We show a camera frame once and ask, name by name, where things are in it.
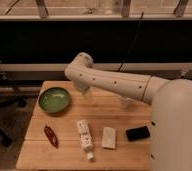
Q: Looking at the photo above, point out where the green ceramic bowl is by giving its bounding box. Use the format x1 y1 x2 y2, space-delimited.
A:
38 87 71 114

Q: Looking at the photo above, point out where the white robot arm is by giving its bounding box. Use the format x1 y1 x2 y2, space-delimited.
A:
64 52 192 171

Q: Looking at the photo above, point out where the white labelled bottle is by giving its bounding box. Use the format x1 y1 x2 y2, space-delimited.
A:
77 120 94 160

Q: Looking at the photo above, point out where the white rectangular box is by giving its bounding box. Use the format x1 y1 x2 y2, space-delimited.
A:
101 127 116 149

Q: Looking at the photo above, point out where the red chili pepper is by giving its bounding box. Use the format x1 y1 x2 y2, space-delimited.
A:
44 126 58 148

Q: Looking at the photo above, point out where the black smartphone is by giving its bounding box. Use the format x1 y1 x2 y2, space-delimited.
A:
126 126 150 141

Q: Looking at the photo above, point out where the black hanging cable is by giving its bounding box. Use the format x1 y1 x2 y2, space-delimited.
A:
117 11 145 73

